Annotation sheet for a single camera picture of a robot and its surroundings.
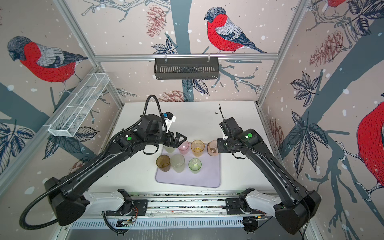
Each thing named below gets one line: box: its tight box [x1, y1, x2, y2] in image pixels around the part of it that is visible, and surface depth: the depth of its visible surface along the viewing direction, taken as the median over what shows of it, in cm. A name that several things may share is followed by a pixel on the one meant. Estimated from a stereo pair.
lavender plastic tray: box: [155, 143, 221, 188], surface depth 87 cm
